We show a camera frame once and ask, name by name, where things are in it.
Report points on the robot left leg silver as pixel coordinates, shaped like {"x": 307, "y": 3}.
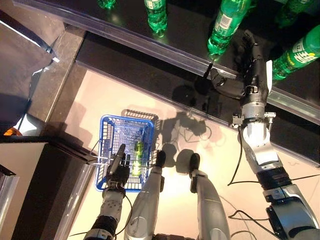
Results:
{"x": 147, "y": 195}

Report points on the green Sprite bottle yellow cap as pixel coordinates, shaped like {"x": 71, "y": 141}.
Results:
{"x": 138, "y": 150}
{"x": 106, "y": 3}
{"x": 225, "y": 25}
{"x": 156, "y": 17}
{"x": 297, "y": 55}
{"x": 290, "y": 12}

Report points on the robot right arm silver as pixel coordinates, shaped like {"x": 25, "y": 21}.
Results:
{"x": 260, "y": 145}

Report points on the robot leg silver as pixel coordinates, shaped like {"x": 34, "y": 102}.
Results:
{"x": 210, "y": 200}
{"x": 147, "y": 195}

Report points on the robot right hand black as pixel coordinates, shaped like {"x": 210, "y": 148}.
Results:
{"x": 255, "y": 70}

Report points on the robot left hand black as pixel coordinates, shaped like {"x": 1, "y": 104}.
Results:
{"x": 118, "y": 172}

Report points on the robot right leg silver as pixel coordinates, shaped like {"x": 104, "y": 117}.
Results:
{"x": 210, "y": 200}

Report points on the robot left arm silver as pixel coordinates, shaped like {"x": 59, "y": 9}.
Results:
{"x": 110, "y": 207}

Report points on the blue plastic shopping basket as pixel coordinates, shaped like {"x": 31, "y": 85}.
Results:
{"x": 105, "y": 130}

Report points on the brown backdrop curtain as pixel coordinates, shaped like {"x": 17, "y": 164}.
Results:
{"x": 20, "y": 62}

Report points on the small orange object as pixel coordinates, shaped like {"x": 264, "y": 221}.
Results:
{"x": 12, "y": 132}

